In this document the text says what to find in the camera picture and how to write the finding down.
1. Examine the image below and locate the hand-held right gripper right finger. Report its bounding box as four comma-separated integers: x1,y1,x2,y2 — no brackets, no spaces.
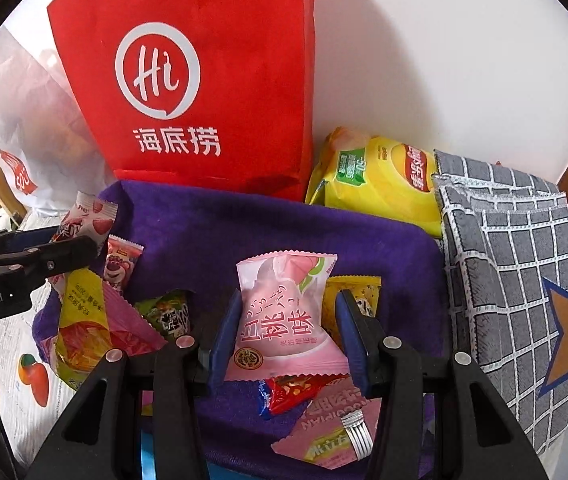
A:
335,289,550,480

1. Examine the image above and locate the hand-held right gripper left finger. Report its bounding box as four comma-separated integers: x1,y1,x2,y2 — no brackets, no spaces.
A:
26,287,245,480

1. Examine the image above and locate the yellow candy packet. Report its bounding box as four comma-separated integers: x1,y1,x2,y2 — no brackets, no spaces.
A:
321,275,382,341

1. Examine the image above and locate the strawberry print pastry packet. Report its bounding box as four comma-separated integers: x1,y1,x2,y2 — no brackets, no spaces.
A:
50,191,117,248

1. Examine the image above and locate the long pink bear snack packet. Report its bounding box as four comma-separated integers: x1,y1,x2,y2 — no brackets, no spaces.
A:
100,234,145,291

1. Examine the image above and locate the pink peach snack packet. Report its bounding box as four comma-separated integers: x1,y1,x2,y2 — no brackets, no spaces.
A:
236,251,349,382

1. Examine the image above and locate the green triangular snack packet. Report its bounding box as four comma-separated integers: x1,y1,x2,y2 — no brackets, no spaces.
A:
134,289,195,341

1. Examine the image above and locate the pink yellow snack bag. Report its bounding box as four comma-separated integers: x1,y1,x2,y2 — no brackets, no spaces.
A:
51,269,169,392

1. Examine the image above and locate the red candy packet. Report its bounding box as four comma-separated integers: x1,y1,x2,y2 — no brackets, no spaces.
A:
266,374,335,416

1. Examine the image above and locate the pink snack bag fork print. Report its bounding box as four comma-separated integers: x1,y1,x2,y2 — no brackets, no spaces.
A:
270,377,382,471

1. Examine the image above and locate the fruit print tablecloth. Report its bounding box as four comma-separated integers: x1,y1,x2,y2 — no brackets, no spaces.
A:
0,210,79,461

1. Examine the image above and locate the purple towel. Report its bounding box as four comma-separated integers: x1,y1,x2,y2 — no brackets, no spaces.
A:
34,179,447,480

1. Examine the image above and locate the white plastic bag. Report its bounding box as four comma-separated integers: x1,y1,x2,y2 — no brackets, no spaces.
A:
0,25,119,218

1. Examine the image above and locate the yellow chip bag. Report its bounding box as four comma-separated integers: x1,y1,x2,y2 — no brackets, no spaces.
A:
305,126,445,238

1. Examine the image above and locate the grey checked folded cloth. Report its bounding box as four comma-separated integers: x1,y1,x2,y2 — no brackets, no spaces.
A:
431,149,568,456

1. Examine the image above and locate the red paper bag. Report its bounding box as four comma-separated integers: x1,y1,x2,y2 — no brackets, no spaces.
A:
46,0,317,203

